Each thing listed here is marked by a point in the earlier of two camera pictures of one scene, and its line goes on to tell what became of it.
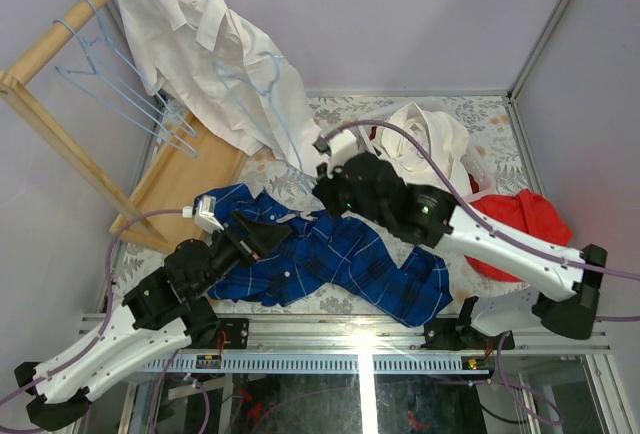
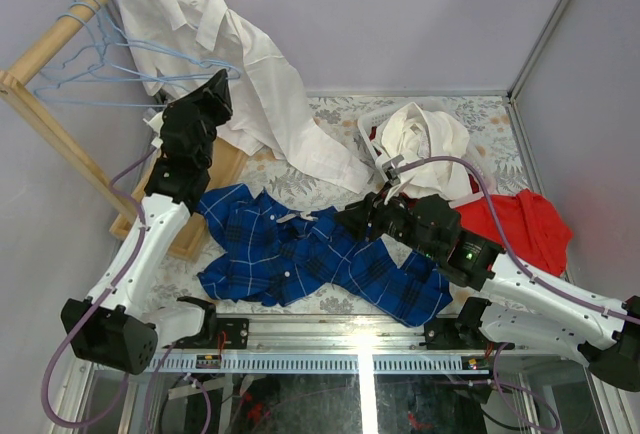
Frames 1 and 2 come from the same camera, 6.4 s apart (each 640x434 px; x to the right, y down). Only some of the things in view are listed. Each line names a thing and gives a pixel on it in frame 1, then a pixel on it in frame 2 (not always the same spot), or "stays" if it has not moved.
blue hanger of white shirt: [109, 55] -> [103, 37]
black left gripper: [245, 242] -> [201, 105]
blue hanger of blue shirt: [269, 98] -> [152, 51]
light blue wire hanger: [128, 104] -> [161, 104]
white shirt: [219, 67] stays
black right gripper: [324, 188] -> [372, 210]
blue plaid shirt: [323, 255] stays
